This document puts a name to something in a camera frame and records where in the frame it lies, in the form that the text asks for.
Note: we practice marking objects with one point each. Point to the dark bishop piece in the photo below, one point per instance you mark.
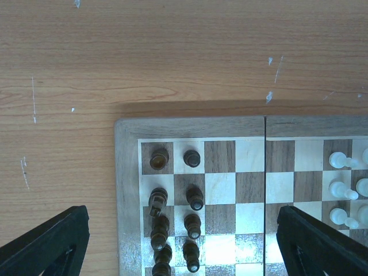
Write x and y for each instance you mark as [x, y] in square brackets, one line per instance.
[159, 233]

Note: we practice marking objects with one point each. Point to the white pawn piece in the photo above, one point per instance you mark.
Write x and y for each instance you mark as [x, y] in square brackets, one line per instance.
[340, 160]

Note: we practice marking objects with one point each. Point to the white chess piece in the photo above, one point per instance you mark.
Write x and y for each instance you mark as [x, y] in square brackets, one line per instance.
[339, 217]
[340, 190]

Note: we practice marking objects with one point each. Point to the dark pawn piece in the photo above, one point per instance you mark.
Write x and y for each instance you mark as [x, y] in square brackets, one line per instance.
[192, 224]
[195, 198]
[191, 255]
[192, 158]

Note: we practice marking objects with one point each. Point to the white rook piece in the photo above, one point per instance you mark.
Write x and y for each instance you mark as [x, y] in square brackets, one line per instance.
[365, 156]

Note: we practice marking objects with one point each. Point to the white knight piece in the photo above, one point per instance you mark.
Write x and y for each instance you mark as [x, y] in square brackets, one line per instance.
[362, 187]

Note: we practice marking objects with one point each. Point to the dark queen piece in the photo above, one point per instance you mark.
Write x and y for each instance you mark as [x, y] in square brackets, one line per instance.
[162, 259]

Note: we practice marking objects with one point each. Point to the dark rook piece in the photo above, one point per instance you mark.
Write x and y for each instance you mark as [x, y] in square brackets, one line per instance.
[159, 159]

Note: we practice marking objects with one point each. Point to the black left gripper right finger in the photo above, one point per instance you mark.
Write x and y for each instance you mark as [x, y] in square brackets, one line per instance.
[310, 247]

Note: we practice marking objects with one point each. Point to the wooden chess board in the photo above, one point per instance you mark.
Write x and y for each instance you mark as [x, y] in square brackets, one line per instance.
[251, 166]

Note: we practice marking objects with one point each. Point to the dark knight piece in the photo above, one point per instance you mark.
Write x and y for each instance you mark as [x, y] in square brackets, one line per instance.
[157, 201]

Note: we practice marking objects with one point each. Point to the white bishop piece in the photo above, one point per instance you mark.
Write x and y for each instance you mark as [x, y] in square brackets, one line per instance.
[362, 215]

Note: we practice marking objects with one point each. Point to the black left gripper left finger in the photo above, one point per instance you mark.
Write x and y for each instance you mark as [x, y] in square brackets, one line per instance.
[55, 247]

